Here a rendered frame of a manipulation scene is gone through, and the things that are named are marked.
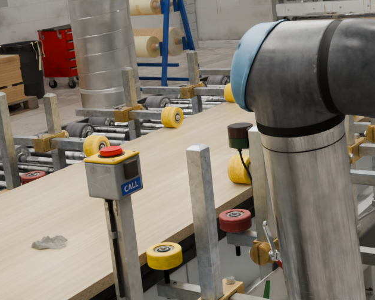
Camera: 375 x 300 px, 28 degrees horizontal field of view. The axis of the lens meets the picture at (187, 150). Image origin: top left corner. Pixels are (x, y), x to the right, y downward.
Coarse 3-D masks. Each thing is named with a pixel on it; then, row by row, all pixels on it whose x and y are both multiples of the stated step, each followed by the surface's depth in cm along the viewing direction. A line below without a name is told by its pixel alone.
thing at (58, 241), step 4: (44, 236) 180; (48, 236) 179; (56, 236) 181; (60, 236) 181; (40, 240) 180; (44, 240) 179; (48, 240) 179; (52, 240) 178; (56, 240) 178; (60, 240) 180; (64, 240) 181; (32, 244) 179; (36, 244) 178; (40, 244) 178; (44, 244) 178; (48, 244) 178; (52, 244) 178; (56, 244) 178; (60, 244) 178; (64, 244) 178; (40, 248) 177; (52, 248) 177; (56, 248) 176
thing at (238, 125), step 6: (228, 126) 174; (234, 126) 172; (240, 126) 172; (246, 126) 171; (234, 138) 172; (240, 138) 171; (240, 150) 175; (240, 156) 175; (246, 168) 175; (252, 192) 176
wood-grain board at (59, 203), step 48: (144, 144) 269; (48, 192) 223; (144, 192) 213; (240, 192) 204; (0, 240) 186; (96, 240) 179; (144, 240) 176; (0, 288) 158; (48, 288) 155; (96, 288) 156
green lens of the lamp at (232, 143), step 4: (232, 140) 172; (236, 140) 171; (240, 140) 171; (244, 140) 171; (248, 140) 172; (232, 144) 172; (236, 144) 172; (240, 144) 171; (244, 144) 171; (248, 144) 172; (236, 148) 172; (240, 148) 172
